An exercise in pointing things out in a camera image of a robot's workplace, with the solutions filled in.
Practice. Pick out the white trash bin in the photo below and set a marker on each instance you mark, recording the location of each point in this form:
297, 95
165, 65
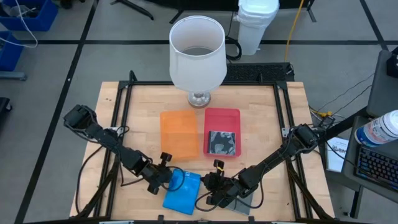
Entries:
256, 25

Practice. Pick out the grey flat panel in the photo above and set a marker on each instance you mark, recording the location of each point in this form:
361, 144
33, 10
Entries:
382, 93

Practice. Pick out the black aluminium table frame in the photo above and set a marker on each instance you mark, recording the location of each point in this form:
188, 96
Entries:
149, 83

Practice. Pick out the grey desk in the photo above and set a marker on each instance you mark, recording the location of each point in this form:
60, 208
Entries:
348, 161

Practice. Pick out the white shade silver table lamp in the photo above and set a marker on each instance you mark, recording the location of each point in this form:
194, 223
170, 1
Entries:
197, 68

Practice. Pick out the black frame clip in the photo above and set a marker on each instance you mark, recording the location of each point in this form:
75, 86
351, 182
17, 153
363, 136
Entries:
251, 219
160, 218

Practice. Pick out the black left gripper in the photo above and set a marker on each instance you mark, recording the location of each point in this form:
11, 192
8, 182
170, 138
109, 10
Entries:
158, 176

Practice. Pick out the white printed paper sheet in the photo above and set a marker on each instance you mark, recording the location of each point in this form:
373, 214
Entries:
335, 155

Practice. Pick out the orange translucent plastic bin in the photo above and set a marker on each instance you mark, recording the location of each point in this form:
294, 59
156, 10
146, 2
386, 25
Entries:
178, 133

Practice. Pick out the silver mounting bracket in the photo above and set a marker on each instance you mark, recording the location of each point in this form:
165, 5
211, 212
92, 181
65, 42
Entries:
286, 132
113, 129

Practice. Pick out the black floor object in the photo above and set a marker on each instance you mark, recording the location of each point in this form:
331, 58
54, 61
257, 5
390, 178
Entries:
4, 109

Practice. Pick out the grey shelf foot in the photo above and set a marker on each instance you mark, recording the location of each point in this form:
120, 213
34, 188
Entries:
12, 75

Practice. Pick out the red translucent plastic bin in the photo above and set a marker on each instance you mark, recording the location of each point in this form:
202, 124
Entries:
221, 119

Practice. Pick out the blue Blu-ray case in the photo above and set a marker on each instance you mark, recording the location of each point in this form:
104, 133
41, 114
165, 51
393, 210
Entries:
183, 199

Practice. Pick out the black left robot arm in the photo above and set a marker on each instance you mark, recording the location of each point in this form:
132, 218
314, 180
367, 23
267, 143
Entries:
124, 155

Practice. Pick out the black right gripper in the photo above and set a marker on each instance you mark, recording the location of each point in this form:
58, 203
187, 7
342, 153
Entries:
222, 186

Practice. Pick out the black device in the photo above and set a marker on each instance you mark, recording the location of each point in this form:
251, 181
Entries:
393, 62

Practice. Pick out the white wipes canister blue label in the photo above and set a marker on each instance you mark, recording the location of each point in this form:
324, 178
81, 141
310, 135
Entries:
377, 129

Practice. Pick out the camouflage print CD jewel case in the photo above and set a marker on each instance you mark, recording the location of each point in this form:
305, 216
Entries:
221, 143

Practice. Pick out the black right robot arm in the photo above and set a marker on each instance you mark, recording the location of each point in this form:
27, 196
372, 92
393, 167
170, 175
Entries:
273, 161

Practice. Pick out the black perforated panel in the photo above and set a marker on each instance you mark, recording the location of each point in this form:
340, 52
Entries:
258, 73

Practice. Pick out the grey CD jewel case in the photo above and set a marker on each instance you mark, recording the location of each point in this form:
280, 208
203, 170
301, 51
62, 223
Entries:
245, 207

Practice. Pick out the black backlit keyboard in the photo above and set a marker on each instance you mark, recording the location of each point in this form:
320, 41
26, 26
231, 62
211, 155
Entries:
377, 168

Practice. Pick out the blue plastic storage bin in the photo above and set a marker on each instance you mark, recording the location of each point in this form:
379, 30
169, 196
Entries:
40, 18
9, 53

